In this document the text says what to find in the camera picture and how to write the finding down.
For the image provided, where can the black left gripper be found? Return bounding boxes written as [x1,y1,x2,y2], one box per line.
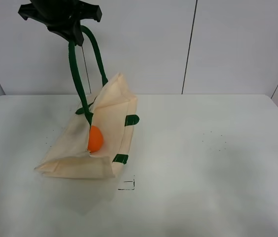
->
[18,0,102,32]

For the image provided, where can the white linen bag green handles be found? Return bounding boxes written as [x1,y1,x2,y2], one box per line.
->
[35,26,139,179]

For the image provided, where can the orange fruit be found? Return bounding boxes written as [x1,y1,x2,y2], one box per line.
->
[87,125,104,153]

